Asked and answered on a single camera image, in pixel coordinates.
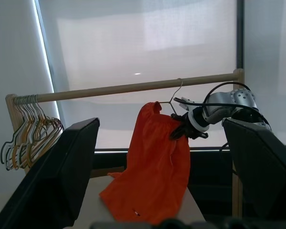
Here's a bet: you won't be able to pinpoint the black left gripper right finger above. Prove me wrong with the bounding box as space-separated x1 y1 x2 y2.
222 117 286 229

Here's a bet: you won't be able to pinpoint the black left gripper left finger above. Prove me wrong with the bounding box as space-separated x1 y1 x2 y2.
0 117 101 229

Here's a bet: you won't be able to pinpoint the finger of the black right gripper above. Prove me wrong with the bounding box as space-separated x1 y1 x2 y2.
169 125 189 141
170 114 187 125

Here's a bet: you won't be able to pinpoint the thin grey wire hanger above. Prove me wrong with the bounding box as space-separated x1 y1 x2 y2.
154 78 183 119

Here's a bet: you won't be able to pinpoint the orange shorts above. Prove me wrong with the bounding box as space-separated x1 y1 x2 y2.
99 101 191 226

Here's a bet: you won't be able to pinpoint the bunch of empty hangers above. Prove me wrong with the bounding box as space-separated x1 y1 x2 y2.
0 95 62 166

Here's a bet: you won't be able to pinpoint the wooden clothes rack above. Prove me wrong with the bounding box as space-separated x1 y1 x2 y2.
5 68 245 217

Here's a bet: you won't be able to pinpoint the white roller blind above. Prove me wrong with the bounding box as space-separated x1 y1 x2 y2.
35 0 238 151

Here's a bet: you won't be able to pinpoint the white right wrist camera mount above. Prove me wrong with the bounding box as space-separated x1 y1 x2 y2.
174 96 209 132

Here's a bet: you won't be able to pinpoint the gold wire hanger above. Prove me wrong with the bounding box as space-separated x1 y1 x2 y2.
25 95 65 168

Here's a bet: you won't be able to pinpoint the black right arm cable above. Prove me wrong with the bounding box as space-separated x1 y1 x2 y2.
174 82 274 158

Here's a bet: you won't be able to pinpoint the bundle of wire hangers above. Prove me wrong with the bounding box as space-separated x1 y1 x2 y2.
11 95 64 171

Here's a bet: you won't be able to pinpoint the white wire hanger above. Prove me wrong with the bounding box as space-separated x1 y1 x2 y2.
3 95 61 171

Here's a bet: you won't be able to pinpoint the dark window frame post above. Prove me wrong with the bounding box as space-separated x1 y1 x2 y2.
235 0 245 71

